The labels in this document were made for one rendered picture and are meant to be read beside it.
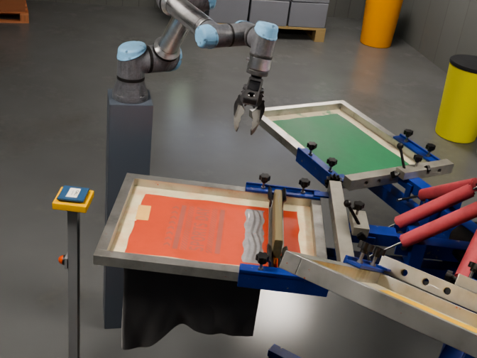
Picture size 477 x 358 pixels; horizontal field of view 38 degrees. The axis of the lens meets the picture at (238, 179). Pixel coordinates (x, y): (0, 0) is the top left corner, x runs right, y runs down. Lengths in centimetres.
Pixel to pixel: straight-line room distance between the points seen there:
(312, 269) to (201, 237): 116
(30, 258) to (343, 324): 176
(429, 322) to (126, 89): 189
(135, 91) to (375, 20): 574
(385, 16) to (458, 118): 255
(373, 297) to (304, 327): 233
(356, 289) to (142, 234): 127
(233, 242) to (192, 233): 15
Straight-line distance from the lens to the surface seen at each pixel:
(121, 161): 300
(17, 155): 509
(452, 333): 132
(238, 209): 268
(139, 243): 243
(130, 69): 287
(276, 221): 244
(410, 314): 133
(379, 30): 839
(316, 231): 256
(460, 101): 607
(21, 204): 451
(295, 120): 354
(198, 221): 258
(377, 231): 254
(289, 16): 813
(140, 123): 293
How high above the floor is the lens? 233
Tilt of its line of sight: 28 degrees down
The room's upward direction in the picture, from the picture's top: 7 degrees clockwise
